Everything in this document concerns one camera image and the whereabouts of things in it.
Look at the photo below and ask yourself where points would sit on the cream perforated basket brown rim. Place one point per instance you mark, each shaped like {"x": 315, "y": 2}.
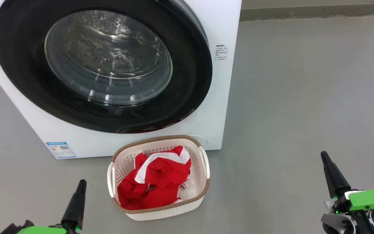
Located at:
{"x": 125, "y": 159}

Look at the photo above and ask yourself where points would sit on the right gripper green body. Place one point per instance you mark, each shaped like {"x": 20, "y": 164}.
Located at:
{"x": 372, "y": 200}

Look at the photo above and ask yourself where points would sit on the blue energy label sticker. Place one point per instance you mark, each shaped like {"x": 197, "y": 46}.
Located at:
{"x": 60, "y": 149}

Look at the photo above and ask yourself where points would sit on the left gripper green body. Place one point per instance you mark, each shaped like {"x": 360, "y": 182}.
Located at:
{"x": 44, "y": 230}

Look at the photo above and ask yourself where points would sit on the red garment white band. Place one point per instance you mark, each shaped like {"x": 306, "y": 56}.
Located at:
{"x": 167, "y": 170}

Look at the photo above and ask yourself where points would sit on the grey raised floor curb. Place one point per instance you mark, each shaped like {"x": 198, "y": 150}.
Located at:
{"x": 317, "y": 12}

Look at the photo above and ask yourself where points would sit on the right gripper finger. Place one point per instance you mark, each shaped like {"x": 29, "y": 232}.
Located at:
{"x": 335, "y": 180}

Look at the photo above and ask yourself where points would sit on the white front-load washing machine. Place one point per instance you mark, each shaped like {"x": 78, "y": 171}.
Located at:
{"x": 221, "y": 97}

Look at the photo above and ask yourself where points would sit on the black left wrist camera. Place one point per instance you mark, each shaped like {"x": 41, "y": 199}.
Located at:
{"x": 19, "y": 227}

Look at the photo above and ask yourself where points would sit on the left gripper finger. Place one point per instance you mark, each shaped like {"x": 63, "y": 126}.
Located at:
{"x": 75, "y": 208}

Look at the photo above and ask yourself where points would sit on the black round glass washer door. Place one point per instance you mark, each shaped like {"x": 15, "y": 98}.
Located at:
{"x": 21, "y": 65}

